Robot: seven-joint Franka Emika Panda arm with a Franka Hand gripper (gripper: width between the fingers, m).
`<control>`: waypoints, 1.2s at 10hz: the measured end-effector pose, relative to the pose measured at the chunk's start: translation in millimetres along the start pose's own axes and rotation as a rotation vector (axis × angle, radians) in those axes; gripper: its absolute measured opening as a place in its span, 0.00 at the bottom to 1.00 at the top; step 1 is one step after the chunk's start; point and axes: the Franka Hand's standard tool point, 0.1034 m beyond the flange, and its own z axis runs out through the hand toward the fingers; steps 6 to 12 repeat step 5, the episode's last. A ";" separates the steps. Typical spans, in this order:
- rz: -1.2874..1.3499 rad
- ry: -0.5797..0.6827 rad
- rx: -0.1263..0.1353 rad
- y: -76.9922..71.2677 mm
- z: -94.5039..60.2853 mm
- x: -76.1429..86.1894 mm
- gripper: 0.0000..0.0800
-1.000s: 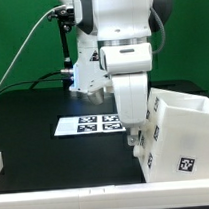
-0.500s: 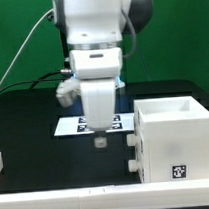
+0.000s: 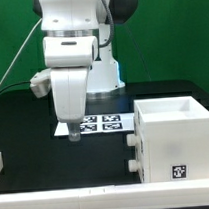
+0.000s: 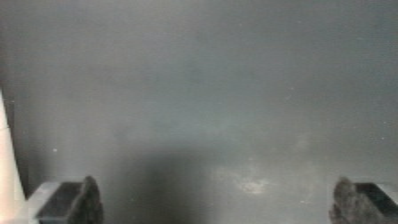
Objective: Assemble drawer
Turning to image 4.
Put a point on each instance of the white drawer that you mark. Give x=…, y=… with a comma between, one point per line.
x=11, y=189

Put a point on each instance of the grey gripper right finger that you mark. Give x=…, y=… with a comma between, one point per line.
x=363, y=204

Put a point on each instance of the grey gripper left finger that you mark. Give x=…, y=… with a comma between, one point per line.
x=74, y=207

